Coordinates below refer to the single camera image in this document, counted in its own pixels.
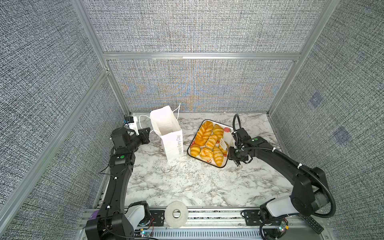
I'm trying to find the fake croissant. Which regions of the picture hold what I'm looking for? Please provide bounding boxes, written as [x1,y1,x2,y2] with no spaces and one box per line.
[190,145,201,157]
[219,142,229,156]
[213,146,224,167]
[212,124,224,141]

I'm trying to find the white slotted bread tongs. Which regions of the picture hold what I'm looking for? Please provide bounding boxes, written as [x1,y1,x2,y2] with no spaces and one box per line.
[218,138,235,154]

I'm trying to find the white paper gift bag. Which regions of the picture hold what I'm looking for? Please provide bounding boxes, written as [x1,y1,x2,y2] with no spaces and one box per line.
[138,104,184,162]

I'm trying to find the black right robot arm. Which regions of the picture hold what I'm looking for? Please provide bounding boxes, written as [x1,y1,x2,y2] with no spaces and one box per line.
[228,128,335,221]

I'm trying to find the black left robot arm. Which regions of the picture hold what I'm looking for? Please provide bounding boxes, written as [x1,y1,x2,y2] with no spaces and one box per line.
[85,127,151,240]

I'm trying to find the fake bread roll centre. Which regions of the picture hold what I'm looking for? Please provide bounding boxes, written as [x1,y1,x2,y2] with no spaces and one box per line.
[205,134,218,149]

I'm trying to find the round fake bread bottom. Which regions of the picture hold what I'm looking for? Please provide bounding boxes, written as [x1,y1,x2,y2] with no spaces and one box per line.
[200,148,214,160]

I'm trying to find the long braided fake bread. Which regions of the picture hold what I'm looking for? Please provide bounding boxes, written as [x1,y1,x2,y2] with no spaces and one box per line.
[195,121,214,147]

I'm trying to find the white tray with black rim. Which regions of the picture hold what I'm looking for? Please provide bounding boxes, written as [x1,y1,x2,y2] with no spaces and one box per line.
[187,120,235,169]

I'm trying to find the purple plastic fork toy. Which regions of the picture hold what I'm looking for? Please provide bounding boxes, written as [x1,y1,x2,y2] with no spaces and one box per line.
[89,210,99,220]

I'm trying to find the white tape roll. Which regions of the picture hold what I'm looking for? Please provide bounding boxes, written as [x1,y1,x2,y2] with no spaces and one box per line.
[165,201,189,229]

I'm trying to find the black remote control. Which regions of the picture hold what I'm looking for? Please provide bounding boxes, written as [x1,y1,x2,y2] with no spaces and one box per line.
[300,215,324,235]

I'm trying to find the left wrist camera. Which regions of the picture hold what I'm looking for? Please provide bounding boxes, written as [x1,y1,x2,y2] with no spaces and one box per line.
[123,115,139,136]

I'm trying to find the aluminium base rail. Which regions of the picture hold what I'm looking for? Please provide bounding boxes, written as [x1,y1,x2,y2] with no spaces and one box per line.
[76,206,335,240]

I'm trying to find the black corrugated cable conduit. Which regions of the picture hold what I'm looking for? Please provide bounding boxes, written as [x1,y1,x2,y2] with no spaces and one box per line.
[232,113,337,219]

